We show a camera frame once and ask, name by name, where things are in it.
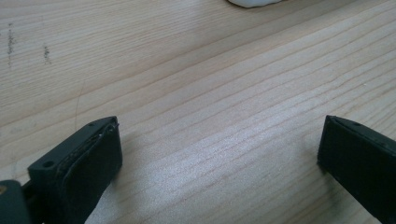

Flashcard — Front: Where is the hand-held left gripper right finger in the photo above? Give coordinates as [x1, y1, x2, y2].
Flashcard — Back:
[317, 114, 396, 224]

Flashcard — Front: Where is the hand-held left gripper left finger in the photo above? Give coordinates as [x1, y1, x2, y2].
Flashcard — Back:
[21, 116, 123, 224]

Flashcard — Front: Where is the white object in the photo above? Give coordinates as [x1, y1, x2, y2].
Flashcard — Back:
[227, 0, 283, 8]

